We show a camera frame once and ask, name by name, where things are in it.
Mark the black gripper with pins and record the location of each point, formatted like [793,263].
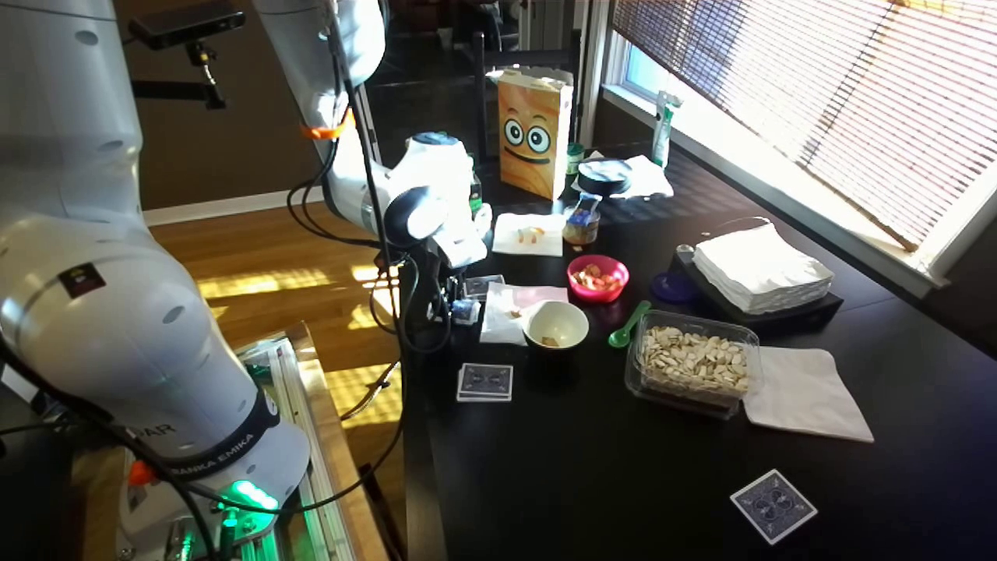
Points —
[444,274]

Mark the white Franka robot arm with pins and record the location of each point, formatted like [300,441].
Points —
[115,312]

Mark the large white paper napkin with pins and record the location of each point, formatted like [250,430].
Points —
[499,323]

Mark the cream ceramic bowl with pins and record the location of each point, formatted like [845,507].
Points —
[553,325]

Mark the pink plastic bowl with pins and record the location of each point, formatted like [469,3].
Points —
[597,277]

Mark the wooden robot mounting board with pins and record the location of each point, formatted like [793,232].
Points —
[321,437]

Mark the green plastic spoon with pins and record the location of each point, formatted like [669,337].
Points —
[627,330]

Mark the cardboard box with cartoon face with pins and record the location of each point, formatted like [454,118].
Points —
[532,134]

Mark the green cap plastic bottle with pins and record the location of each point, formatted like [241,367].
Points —
[574,161]

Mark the black round container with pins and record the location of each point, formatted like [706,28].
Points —
[603,177]

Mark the dark blue round lid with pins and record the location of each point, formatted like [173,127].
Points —
[674,289]

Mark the white cloth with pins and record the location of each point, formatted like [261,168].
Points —
[654,179]

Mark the clear container of nuts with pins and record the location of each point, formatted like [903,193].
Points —
[689,364]

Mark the clear spray bottle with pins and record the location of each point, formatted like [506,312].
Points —
[666,127]

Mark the white napkin stack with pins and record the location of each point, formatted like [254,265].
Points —
[757,270]

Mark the orange round knob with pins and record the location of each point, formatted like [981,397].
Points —
[143,475]

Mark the black tray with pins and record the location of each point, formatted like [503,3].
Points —
[821,311]

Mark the window blind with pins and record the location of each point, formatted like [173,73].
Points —
[810,93]

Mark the black camera on mount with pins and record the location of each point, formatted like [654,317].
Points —
[192,26]

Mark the white window frame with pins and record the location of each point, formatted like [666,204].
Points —
[933,270]

